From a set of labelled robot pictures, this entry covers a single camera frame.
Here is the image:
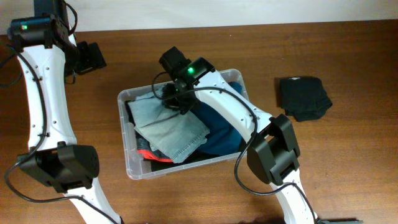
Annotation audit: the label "black shorts with red trim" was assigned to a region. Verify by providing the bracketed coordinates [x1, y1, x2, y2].
[136, 133, 173, 163]

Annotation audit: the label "light blue jeans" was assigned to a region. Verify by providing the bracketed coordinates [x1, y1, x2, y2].
[127, 92, 210, 164]

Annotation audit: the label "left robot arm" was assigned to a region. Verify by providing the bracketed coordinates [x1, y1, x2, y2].
[8, 0, 122, 223]

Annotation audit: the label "small black shirt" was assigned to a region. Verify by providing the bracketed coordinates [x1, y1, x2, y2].
[279, 77, 333, 122]

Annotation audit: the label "blue cloth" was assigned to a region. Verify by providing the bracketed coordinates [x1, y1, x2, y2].
[189, 81, 246, 156]

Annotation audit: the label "clear plastic storage bin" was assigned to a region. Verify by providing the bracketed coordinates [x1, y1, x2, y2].
[118, 85, 240, 180]

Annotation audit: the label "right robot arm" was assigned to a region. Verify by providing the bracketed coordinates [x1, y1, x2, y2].
[159, 47, 318, 223]

